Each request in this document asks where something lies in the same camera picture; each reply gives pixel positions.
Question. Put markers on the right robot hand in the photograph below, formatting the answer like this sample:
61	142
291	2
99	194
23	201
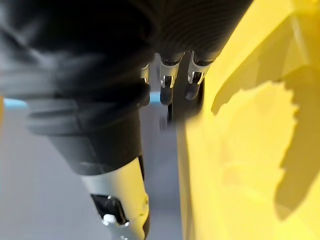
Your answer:
100	62

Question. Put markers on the yellow metal shelf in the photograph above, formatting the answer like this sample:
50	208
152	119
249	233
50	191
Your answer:
245	150

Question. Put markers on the light blue tape strip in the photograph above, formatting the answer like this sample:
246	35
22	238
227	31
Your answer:
15	103

